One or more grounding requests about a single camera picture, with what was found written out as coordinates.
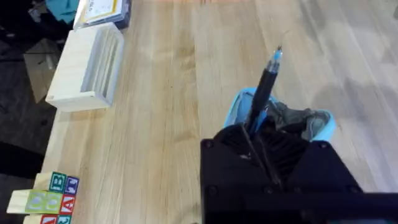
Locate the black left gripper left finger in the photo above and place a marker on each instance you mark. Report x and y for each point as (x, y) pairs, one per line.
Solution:
(227, 168)

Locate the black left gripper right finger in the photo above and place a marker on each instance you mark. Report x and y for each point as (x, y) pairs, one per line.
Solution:
(311, 168)

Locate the light blue zip bag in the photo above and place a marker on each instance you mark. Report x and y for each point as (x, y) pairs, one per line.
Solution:
(298, 119)

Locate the black and blue pen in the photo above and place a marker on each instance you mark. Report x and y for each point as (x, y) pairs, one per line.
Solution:
(264, 87)

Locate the pale wooden box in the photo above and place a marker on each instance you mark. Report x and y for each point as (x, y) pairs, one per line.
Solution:
(81, 68)

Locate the heap of toy letter blocks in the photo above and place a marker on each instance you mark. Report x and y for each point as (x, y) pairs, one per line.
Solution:
(49, 200)

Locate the box with yellow label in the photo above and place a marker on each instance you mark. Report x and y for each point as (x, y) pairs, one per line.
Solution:
(102, 12)

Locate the brown cardboard box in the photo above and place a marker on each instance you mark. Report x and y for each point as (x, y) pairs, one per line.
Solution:
(40, 68)

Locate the teal cloth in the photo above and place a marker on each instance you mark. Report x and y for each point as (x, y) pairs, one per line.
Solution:
(63, 9)

